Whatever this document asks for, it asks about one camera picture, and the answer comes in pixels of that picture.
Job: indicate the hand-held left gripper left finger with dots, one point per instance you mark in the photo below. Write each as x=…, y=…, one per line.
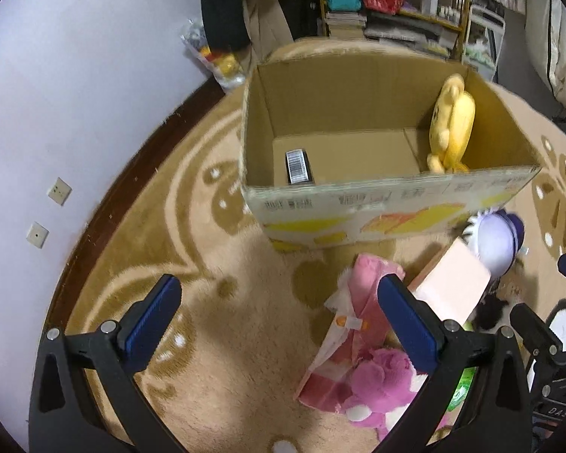
x=153, y=321

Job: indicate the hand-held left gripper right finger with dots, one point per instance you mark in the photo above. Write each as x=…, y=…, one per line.
x=408, y=325

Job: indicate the pink bear plush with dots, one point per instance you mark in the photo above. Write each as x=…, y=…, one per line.
x=382, y=377

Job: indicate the pink roll plush cushion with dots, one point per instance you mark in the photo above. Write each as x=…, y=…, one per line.
x=453, y=283

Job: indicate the purple plush doll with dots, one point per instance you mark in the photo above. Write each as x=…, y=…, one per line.
x=495, y=240

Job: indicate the yellow plush toy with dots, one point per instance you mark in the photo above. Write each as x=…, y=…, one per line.
x=453, y=122

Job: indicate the cardboard box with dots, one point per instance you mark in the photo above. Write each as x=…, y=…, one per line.
x=339, y=94

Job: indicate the black and white plush toy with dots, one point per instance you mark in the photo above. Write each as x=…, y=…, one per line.
x=488, y=314

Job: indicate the green packet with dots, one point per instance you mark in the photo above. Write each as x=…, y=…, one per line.
x=462, y=387

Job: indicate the beige patterned rug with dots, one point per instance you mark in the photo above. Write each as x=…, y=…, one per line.
x=170, y=226

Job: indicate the barcode sticker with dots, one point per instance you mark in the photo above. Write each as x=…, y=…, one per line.
x=298, y=167

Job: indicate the white quilt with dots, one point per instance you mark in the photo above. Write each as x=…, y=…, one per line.
x=561, y=33

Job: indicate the white trolley cart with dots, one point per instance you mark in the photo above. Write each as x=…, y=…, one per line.
x=488, y=23

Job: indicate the clear plastic bag of toys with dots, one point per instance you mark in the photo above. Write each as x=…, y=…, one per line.
x=221, y=68

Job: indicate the wooden shelf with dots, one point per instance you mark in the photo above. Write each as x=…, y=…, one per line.
x=464, y=14

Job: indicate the row of small bottles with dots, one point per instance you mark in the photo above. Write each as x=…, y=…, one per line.
x=449, y=12

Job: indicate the wide stack of books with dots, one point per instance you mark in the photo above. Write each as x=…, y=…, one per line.
x=405, y=33

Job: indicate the grey bottle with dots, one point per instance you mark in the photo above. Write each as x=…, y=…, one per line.
x=434, y=2

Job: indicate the small stack of books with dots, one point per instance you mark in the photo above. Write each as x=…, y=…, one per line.
x=346, y=21

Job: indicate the black hanging trousers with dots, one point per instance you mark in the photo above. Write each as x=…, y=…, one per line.
x=221, y=9

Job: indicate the beige hanging trousers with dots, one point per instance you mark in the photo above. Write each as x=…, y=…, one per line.
x=269, y=19

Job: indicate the white wall socket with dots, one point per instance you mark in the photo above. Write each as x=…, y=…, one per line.
x=59, y=191
x=37, y=235

